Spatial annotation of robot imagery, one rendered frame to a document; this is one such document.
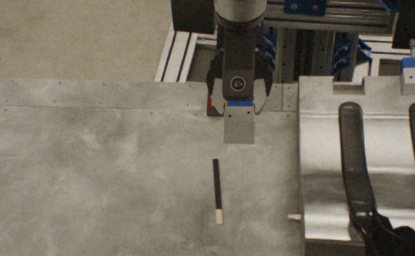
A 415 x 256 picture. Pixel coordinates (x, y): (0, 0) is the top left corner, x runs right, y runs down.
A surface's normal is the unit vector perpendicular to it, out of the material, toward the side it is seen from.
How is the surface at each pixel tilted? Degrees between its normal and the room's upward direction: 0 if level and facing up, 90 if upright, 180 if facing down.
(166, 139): 0
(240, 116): 1
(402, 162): 1
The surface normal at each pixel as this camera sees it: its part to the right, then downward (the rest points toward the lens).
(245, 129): -0.05, 0.74
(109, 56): -0.03, -0.66
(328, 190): 0.00, -0.94
